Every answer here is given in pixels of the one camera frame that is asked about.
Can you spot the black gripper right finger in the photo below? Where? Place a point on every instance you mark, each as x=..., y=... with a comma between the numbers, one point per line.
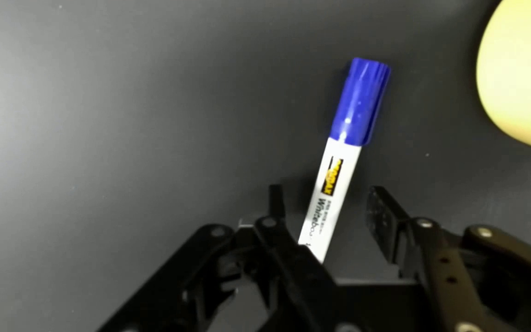
x=389, y=226

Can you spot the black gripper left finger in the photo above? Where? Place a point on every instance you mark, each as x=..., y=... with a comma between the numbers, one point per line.
x=276, y=207

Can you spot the blue whiteboard marker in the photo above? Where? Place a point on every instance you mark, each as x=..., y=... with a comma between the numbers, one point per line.
x=348, y=134

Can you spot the yellow mug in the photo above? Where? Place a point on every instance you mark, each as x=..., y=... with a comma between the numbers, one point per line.
x=503, y=69

